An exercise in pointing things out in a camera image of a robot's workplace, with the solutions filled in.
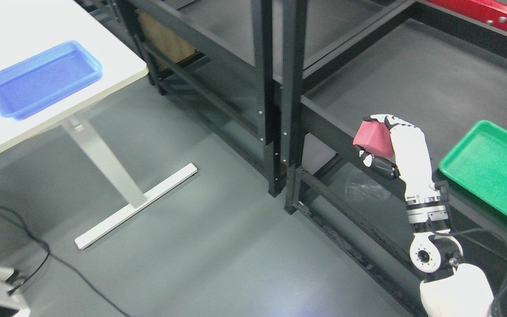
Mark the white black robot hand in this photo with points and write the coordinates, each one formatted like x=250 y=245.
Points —
x=411 y=155

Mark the pink block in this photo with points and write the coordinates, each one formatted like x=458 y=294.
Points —
x=374 y=137

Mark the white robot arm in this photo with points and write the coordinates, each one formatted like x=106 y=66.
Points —
x=452 y=287

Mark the green tray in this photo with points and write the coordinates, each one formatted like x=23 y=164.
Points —
x=478 y=163

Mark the black metal shelf right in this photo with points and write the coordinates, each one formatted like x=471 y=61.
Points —
x=434 y=68

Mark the black metal shelf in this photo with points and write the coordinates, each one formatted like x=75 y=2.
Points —
x=232 y=84
x=434 y=68

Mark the black metal shelf left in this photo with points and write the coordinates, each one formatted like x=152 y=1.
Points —
x=232 y=84

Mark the blue tray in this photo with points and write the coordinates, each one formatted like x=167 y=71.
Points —
x=34 y=84

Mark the clear plastic bag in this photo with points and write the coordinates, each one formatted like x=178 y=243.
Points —
x=360 y=187

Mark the cardboard box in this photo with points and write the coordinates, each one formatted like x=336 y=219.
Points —
x=164 y=40

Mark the white desk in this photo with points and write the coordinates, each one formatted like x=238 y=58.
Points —
x=28 y=27

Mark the red conveyor frame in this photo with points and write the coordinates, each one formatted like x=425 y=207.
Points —
x=491 y=12

